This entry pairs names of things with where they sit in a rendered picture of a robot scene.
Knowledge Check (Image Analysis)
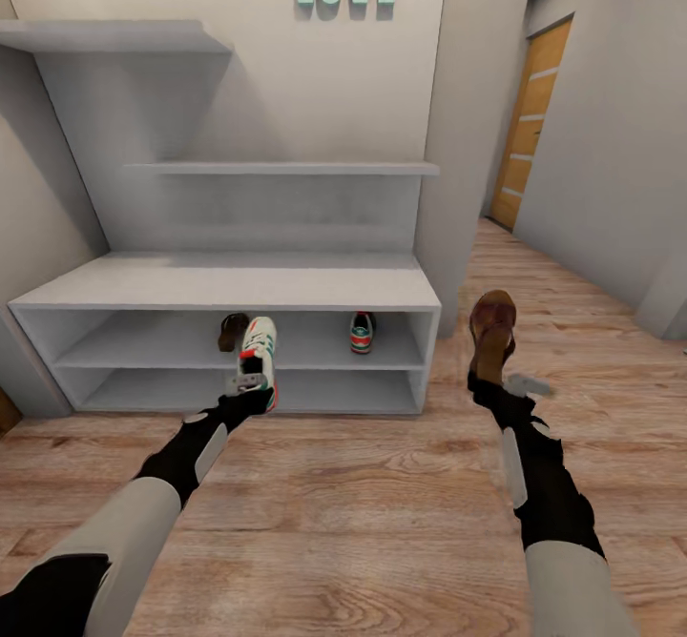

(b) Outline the gym shoe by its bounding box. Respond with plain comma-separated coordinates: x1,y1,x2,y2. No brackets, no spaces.
238,317,278,416
350,310,376,354

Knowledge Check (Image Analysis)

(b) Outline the sandal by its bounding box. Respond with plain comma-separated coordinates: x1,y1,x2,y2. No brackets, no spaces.
218,314,250,354
468,290,516,385

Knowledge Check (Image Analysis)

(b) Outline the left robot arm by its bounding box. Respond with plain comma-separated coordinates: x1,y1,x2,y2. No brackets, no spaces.
0,373,275,637

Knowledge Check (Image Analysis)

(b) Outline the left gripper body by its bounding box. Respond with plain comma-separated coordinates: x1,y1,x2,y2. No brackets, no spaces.
219,390,267,424

